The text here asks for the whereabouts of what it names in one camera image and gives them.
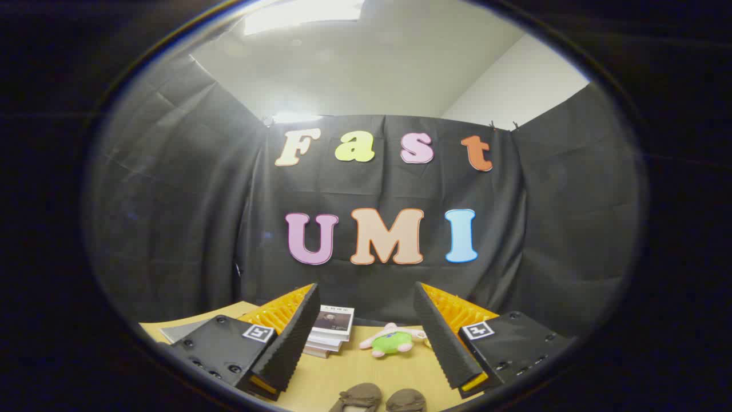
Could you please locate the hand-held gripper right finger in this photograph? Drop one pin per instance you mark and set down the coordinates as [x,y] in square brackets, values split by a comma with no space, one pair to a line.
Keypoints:
[443,343]

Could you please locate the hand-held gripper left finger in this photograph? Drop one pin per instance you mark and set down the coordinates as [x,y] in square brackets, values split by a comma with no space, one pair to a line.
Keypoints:
[297,337]

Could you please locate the brown fuzzy shoe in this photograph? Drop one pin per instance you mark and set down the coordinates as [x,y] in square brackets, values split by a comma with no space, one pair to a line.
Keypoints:
[406,399]
[357,396]

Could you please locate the grey brown book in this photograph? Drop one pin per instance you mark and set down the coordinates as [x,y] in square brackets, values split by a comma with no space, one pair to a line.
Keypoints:
[315,352]

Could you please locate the plain white book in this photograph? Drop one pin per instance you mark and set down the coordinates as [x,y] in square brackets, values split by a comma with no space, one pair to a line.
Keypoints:
[326,344]

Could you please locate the white book with portrait cover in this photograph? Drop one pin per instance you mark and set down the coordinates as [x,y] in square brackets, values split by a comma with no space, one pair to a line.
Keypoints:
[334,320]

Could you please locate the green and pink plush toy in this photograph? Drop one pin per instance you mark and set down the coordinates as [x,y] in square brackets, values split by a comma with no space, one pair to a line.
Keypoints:
[392,341]

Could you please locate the ceiling light panel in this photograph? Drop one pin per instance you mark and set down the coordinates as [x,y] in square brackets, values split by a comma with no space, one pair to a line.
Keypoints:
[303,14]

